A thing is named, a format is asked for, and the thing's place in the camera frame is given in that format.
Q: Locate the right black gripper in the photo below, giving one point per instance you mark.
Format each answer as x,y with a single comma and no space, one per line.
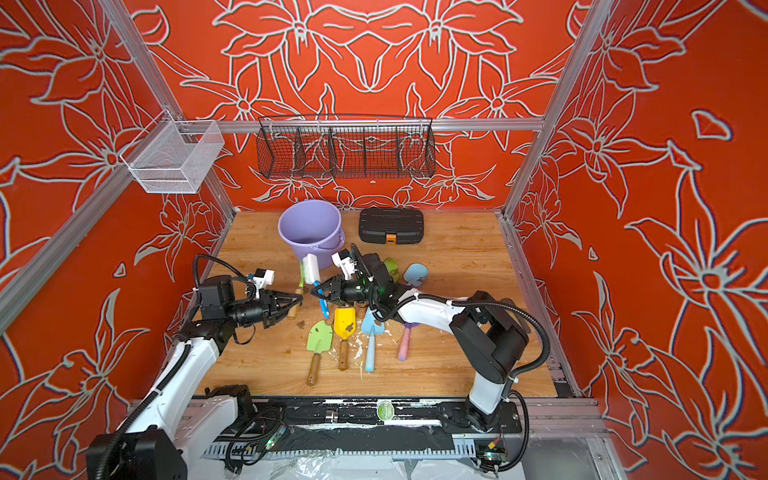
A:
343,290

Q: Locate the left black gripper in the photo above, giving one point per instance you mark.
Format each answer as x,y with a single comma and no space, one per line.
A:
267,305

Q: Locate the green square spade front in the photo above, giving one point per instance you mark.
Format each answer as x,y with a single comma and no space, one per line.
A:
319,341

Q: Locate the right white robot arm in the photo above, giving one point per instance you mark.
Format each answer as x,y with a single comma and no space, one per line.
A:
500,340

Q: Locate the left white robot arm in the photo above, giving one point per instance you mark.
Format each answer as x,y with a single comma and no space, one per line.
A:
146,445

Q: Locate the light blue trowel front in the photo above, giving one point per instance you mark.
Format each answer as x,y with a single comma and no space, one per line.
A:
371,327

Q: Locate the light blue trowel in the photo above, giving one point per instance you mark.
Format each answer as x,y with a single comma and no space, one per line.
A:
371,327
415,275

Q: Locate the purple plastic bucket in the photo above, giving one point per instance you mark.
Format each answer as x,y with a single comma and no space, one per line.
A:
313,227

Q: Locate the light blue trowel back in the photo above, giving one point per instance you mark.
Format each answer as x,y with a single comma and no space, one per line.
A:
415,275

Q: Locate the yellow square spade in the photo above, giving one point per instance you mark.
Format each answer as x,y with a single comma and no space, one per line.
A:
344,325

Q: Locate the black plastic tool case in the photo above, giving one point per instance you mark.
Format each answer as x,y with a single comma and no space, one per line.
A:
391,226

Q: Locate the green round sticker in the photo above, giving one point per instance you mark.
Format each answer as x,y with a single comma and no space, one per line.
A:
385,410

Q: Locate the purple trowel pink handle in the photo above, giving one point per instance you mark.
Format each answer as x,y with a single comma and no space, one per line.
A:
404,345

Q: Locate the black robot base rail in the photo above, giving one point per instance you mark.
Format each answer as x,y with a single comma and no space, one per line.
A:
349,425

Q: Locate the black wire wall basket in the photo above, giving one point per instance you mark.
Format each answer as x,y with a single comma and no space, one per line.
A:
346,147

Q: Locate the white wire mesh basket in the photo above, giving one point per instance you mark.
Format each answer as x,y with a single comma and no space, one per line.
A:
170,156

